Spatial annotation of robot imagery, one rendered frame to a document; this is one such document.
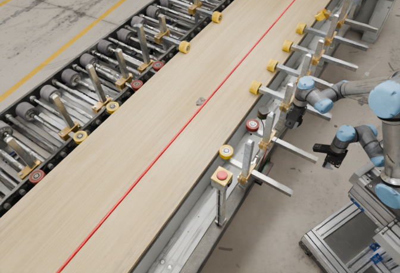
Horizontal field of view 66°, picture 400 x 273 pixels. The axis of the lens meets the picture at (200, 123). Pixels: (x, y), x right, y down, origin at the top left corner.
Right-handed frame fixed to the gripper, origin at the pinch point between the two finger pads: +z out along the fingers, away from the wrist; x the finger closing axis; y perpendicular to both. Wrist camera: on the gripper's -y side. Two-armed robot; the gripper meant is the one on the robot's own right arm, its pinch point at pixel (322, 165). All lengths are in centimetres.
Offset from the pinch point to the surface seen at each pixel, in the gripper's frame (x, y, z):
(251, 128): -3.8, -44.4, -7.9
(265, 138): -5.8, -34.1, -8.2
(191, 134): -26, -73, -7
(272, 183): -25.9, -19.1, -0.7
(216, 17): 76, -119, -13
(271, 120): -5.8, -33.4, -25.3
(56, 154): -78, -138, 1
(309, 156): -0.8, -8.7, -3.4
